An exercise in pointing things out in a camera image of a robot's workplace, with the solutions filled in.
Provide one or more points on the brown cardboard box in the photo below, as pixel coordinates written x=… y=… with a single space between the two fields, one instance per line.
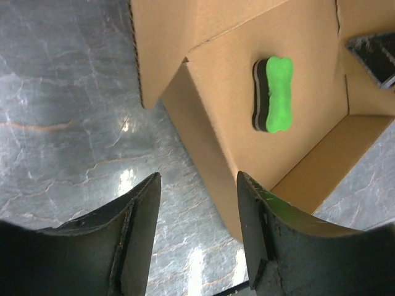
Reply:
x=197 y=58

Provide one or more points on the green black eraser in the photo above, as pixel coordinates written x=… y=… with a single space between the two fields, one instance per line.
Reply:
x=272 y=94

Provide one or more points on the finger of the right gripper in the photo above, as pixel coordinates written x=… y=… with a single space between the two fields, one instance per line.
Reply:
x=376 y=54

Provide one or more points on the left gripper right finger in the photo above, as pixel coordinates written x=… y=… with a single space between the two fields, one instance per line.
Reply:
x=290 y=252

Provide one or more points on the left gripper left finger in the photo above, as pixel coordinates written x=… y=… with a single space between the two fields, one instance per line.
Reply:
x=104 y=252

